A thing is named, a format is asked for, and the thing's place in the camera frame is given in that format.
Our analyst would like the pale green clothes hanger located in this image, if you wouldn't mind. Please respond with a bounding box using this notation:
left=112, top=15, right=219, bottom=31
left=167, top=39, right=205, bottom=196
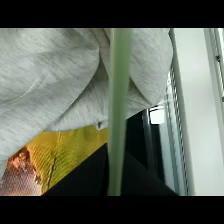
left=106, top=27, right=133, bottom=197

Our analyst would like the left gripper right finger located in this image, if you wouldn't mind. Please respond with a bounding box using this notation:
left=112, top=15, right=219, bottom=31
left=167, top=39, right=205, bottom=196
left=123, top=150, right=178, bottom=197

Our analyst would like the silver frame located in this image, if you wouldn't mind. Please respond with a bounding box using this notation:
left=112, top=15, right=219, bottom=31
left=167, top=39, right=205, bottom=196
left=162, top=27, right=224, bottom=197

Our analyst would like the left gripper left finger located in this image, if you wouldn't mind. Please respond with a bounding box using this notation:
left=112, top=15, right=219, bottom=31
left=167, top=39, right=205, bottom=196
left=42, top=143, right=110, bottom=197

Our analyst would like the light grey long-sleeved shirt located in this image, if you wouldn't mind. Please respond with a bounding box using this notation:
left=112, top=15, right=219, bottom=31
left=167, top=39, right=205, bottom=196
left=0, top=27, right=175, bottom=181

